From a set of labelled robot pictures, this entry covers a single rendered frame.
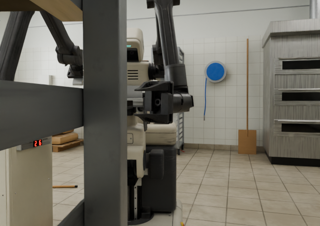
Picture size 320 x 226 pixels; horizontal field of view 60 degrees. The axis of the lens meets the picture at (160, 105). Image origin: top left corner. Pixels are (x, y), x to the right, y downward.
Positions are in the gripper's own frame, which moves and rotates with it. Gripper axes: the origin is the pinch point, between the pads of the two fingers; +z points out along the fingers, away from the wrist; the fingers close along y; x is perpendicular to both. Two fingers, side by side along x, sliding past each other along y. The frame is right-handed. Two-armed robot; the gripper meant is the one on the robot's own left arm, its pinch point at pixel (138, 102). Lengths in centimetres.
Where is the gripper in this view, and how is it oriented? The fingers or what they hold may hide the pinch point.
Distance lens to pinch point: 60.7
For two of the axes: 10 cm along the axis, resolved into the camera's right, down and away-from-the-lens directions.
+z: -5.6, 0.2, -8.3
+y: 0.2, -10.0, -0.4
